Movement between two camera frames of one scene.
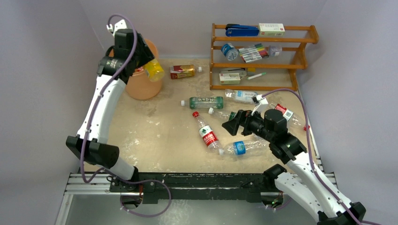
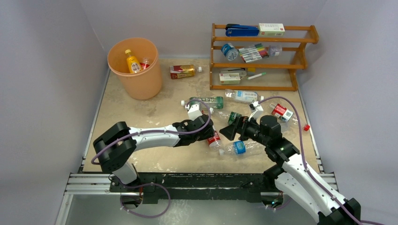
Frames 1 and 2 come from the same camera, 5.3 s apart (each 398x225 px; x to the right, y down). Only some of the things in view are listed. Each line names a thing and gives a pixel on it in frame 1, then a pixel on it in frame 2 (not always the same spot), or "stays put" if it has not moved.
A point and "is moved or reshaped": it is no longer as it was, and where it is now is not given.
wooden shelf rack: (258, 57) stays put
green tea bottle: (204, 102) stays put
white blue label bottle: (244, 97) stays put
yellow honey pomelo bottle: (154, 71) is moved or reshaped
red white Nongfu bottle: (209, 136) stays put
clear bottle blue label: (255, 147) stays put
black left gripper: (147, 56) -> (210, 133)
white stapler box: (229, 78) stays put
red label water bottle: (291, 118) is moved or reshaped
